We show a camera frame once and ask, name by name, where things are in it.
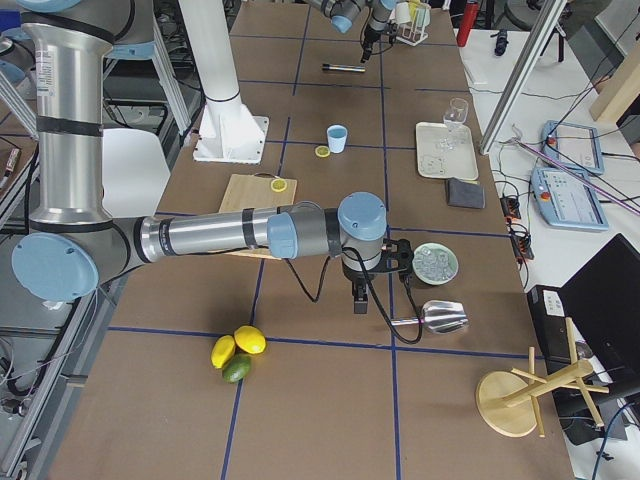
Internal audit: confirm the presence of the cream bear tray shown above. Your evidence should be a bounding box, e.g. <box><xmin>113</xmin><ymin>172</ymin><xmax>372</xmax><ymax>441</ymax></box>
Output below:
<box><xmin>415</xmin><ymin>122</ymin><xmax>479</xmax><ymax>181</ymax></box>

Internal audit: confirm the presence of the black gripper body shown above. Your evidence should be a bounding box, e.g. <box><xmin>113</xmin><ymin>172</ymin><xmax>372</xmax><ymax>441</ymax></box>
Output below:
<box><xmin>342</xmin><ymin>264</ymin><xmax>375</xmax><ymax>296</ymax></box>
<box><xmin>362</xmin><ymin>25</ymin><xmax>381</xmax><ymax>49</ymax></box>

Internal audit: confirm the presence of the blue teach pendant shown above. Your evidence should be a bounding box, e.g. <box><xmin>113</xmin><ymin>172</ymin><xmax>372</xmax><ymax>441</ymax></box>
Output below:
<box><xmin>541</xmin><ymin>120</ymin><xmax>604</xmax><ymax>175</ymax></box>
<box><xmin>531</xmin><ymin>167</ymin><xmax>609</xmax><ymax>231</ymax></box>

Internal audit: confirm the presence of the black computer monitor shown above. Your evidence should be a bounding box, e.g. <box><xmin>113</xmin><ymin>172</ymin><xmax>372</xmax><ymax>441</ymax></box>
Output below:
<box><xmin>560</xmin><ymin>234</ymin><xmax>639</xmax><ymax>401</ymax></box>

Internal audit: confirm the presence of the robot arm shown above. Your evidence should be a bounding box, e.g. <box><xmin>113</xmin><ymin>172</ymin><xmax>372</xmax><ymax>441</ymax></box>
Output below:
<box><xmin>11</xmin><ymin>1</ymin><xmax>386</xmax><ymax>302</ymax></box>
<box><xmin>306</xmin><ymin>0</ymin><xmax>397</xmax><ymax>64</ymax></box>

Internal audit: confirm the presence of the blue teach pendant far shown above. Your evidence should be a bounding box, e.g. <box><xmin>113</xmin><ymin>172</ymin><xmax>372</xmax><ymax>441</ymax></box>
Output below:
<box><xmin>541</xmin><ymin>120</ymin><xmax>604</xmax><ymax>175</ymax></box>

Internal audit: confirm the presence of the lemon slice on board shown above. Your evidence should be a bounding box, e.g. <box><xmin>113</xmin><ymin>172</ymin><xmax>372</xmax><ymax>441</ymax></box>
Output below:
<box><xmin>270</xmin><ymin>178</ymin><xmax>288</xmax><ymax>193</ymax></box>

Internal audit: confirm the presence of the stainless steel muddler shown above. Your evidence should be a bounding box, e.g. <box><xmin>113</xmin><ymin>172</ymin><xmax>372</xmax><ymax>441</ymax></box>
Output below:
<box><xmin>322</xmin><ymin>63</ymin><xmax>366</xmax><ymax>74</ymax></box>

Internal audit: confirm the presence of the red cylinder bottle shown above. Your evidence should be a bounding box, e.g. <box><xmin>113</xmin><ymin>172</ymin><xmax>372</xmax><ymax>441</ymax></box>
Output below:
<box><xmin>456</xmin><ymin>0</ymin><xmax>479</xmax><ymax>47</ymax></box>

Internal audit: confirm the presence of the dark grey folded cloth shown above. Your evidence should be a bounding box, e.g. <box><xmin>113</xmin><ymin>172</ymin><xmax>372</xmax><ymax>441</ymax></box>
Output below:
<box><xmin>445</xmin><ymin>178</ymin><xmax>486</xmax><ymax>209</ymax></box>

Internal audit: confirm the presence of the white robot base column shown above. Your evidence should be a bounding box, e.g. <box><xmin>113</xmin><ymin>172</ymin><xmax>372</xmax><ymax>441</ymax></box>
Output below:
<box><xmin>179</xmin><ymin>0</ymin><xmax>269</xmax><ymax>165</ymax></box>

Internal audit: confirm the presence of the green bowl of ice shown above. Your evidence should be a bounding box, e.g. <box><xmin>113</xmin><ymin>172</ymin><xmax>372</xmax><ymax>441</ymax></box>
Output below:
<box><xmin>412</xmin><ymin>243</ymin><xmax>459</xmax><ymax>286</ymax></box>

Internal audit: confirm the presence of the green lime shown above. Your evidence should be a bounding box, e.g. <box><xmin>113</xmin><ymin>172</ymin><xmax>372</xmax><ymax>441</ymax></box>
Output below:
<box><xmin>222</xmin><ymin>354</ymin><xmax>252</xmax><ymax>383</ymax></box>

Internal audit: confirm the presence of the wooden mug tree stand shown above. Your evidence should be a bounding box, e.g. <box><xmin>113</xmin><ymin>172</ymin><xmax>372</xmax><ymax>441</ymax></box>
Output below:
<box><xmin>475</xmin><ymin>317</ymin><xmax>609</xmax><ymax>438</ymax></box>

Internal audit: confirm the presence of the white wire cup rack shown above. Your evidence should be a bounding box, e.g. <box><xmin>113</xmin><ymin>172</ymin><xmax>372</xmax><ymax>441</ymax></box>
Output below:
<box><xmin>393</xmin><ymin>1</ymin><xmax>431</xmax><ymax>46</ymax></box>

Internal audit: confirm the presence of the metal ice scoop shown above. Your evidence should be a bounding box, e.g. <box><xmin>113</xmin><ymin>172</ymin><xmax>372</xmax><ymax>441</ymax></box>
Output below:
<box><xmin>391</xmin><ymin>300</ymin><xmax>469</xmax><ymax>334</ymax></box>

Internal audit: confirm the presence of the whole yellow lemon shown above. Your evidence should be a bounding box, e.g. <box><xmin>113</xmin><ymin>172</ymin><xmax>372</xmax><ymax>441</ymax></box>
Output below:
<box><xmin>233</xmin><ymin>325</ymin><xmax>267</xmax><ymax>355</ymax></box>

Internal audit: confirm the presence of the white chair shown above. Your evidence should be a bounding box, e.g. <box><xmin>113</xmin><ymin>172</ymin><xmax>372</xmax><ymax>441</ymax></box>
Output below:
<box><xmin>102</xmin><ymin>128</ymin><xmax>170</xmax><ymax>218</ymax></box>

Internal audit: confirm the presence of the blue teach pendant near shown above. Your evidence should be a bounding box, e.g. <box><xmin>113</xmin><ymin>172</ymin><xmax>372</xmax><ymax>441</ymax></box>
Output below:
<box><xmin>531</xmin><ymin>167</ymin><xmax>609</xmax><ymax>231</ymax></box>

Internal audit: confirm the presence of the wooden cutting board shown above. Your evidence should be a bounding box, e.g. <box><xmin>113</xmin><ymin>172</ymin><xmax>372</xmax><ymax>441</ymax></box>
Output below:
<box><xmin>218</xmin><ymin>173</ymin><xmax>298</xmax><ymax>260</ymax></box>

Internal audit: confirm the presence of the light blue cup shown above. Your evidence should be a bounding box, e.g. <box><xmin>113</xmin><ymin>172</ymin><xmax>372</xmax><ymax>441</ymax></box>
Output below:
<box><xmin>326</xmin><ymin>124</ymin><xmax>348</xmax><ymax>154</ymax></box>

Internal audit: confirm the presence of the aluminium frame post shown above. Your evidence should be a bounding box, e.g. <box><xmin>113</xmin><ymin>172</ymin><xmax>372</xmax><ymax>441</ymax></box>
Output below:
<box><xmin>479</xmin><ymin>0</ymin><xmax>567</xmax><ymax>155</ymax></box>

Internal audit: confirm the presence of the clear wine glass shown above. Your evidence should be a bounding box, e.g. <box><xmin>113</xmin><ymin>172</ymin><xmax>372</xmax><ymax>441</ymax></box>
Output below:
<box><xmin>443</xmin><ymin>98</ymin><xmax>469</xmax><ymax>135</ymax></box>

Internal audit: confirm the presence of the lemon slice on table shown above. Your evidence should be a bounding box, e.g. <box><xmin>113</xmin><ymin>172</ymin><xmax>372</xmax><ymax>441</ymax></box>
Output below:
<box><xmin>314</xmin><ymin>145</ymin><xmax>331</xmax><ymax>158</ymax></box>

